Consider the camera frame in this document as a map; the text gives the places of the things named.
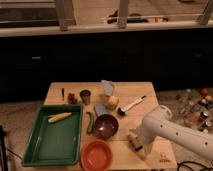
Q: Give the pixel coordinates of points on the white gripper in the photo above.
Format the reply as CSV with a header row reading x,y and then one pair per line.
x,y
145,140

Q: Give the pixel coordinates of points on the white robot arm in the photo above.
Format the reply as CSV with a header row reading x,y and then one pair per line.
x,y
157,123

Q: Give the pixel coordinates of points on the small metal cup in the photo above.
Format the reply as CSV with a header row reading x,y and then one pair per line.
x,y
85,96

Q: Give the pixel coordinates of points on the dark purple bowl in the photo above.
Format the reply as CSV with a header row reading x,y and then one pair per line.
x,y
105,127

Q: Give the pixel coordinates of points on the yellow apple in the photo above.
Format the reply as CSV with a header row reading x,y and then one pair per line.
x,y
112,102

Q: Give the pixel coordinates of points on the orange plastic bowl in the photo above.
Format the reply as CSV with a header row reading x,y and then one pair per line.
x,y
96,156

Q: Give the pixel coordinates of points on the blue grey sponge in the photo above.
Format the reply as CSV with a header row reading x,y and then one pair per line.
x,y
100,109

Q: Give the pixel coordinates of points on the green cucumber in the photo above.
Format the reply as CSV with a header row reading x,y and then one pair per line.
x,y
91,122

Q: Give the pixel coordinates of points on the green plastic tray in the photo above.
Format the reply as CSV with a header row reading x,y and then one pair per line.
x,y
54,144

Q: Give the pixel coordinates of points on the yellow corn cob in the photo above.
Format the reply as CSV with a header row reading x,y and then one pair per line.
x,y
58,117

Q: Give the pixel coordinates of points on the black marker pen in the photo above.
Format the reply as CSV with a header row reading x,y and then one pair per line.
x,y
62,91

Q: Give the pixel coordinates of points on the white handled dish brush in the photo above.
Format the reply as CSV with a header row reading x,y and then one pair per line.
x,y
122,110

